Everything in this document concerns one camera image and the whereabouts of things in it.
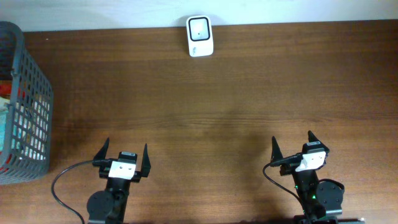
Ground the grey plastic mesh basket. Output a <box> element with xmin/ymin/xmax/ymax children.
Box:
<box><xmin>1</xmin><ymin>21</ymin><xmax>53</xmax><ymax>185</ymax></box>

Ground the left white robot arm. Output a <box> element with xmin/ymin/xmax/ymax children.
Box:
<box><xmin>86</xmin><ymin>139</ymin><xmax>151</xmax><ymax>224</ymax></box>

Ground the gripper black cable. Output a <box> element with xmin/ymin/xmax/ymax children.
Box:
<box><xmin>51</xmin><ymin>159</ymin><xmax>108</xmax><ymax>224</ymax></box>
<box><xmin>262</xmin><ymin>154</ymin><xmax>312</xmax><ymax>218</ymax></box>

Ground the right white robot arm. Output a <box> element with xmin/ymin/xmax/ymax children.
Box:
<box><xmin>264</xmin><ymin>131</ymin><xmax>345</xmax><ymax>223</ymax></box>

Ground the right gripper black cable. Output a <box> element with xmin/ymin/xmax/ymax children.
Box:
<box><xmin>262</xmin><ymin>154</ymin><xmax>312</xmax><ymax>218</ymax></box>

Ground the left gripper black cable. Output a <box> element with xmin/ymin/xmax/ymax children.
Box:
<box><xmin>51</xmin><ymin>159</ymin><xmax>108</xmax><ymax>224</ymax></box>

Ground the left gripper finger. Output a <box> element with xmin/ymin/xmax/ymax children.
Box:
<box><xmin>141</xmin><ymin>144</ymin><xmax>151</xmax><ymax>177</ymax></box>
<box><xmin>93</xmin><ymin>138</ymin><xmax>109</xmax><ymax>161</ymax></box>

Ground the white barcode scanner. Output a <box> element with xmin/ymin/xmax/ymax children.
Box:
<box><xmin>186</xmin><ymin>15</ymin><xmax>214</xmax><ymax>57</ymax></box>

